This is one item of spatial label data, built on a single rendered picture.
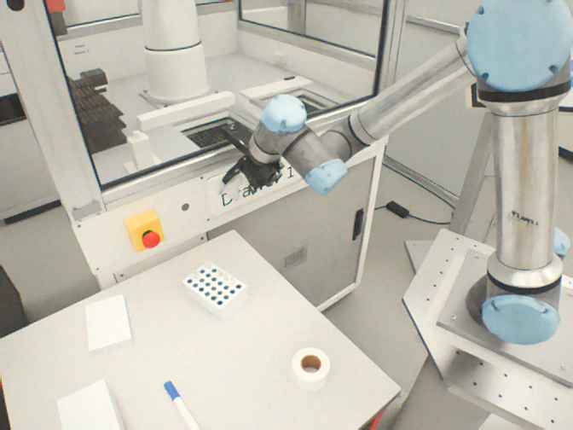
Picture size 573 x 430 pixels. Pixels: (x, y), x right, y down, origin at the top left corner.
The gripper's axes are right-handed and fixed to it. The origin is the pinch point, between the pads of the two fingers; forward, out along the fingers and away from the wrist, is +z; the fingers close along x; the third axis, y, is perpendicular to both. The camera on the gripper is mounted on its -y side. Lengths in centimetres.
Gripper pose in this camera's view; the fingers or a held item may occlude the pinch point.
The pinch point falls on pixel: (241, 178)
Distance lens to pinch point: 99.8
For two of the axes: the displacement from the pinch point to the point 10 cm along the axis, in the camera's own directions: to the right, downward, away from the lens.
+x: 7.9, -4.5, 4.2
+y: 5.4, 8.4, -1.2
